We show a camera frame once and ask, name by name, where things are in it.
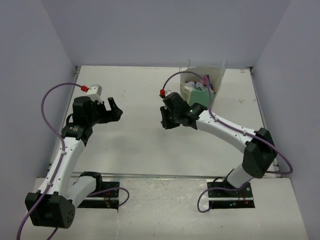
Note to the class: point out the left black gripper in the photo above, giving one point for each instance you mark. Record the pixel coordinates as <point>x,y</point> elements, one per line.
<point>105,111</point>

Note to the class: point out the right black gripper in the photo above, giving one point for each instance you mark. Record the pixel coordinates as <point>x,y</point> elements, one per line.
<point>166,123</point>

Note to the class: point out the purple snack packet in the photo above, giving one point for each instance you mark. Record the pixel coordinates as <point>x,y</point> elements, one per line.
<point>202,85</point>

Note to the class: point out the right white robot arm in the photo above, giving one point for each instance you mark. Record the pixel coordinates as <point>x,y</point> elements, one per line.
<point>257,146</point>

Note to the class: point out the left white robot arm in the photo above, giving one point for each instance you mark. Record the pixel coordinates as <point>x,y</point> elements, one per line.
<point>55,202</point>

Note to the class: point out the green paper bag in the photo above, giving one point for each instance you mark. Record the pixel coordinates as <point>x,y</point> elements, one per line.
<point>188,73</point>

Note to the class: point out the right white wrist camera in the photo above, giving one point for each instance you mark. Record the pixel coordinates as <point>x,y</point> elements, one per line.
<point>166,93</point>

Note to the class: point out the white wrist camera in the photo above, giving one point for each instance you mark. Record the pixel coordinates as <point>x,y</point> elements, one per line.
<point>94,92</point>
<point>166,93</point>

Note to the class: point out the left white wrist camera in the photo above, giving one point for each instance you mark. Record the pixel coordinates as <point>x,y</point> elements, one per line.
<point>94,92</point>

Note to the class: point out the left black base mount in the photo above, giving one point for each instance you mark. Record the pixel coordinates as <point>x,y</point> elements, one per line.
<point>106,200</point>

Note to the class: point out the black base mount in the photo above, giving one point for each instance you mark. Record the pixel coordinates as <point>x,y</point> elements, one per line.
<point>221,199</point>
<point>106,200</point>

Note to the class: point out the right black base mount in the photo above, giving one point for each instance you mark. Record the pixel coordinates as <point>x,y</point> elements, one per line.
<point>221,199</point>

